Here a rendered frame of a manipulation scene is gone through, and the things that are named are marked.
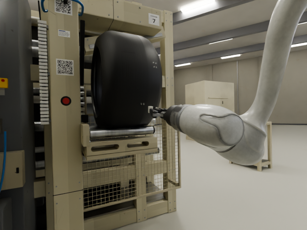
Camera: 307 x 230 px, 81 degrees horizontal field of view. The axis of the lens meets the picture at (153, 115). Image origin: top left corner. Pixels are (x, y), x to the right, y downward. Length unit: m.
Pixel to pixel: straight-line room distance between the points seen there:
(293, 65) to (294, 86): 1.40
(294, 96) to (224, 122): 14.86
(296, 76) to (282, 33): 14.85
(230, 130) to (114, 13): 1.19
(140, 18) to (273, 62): 1.09
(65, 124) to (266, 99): 0.82
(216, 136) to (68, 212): 0.83
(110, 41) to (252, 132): 0.69
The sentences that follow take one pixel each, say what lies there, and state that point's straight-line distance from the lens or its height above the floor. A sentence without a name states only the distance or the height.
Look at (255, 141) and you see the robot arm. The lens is 0.57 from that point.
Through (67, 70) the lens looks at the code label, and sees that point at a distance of 0.97.
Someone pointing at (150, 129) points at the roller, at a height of 0.90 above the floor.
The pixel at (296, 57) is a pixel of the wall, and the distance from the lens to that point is 15.64.
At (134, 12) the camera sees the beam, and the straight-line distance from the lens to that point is 1.49.
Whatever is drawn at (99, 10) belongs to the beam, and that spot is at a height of 1.67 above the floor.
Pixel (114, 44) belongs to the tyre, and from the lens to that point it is 0.88.
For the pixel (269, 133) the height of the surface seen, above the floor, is 0.61.
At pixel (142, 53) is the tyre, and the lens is 0.89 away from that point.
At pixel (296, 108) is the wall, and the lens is 15.25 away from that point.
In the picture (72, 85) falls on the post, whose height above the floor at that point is 1.13.
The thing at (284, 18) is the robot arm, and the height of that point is 1.21.
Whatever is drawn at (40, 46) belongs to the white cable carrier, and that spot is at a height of 1.31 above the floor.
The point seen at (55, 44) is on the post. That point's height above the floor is 1.32.
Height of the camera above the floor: 0.99
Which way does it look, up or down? 1 degrees down
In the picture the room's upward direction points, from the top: 1 degrees counter-clockwise
